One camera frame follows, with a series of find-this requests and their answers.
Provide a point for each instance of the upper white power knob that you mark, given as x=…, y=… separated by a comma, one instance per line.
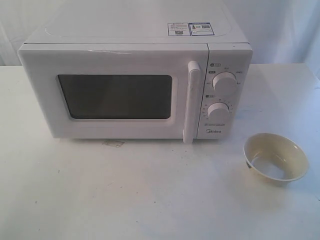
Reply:
x=225, y=83

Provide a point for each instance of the white Midea microwave body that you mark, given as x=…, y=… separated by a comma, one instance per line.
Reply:
x=206, y=22

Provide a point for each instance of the cream ceramic bowl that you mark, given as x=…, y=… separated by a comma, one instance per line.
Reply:
x=275, y=159

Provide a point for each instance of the white microwave oven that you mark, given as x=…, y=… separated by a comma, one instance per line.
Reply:
x=118, y=91

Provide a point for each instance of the lower white timer knob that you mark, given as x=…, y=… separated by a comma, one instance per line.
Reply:
x=218, y=112

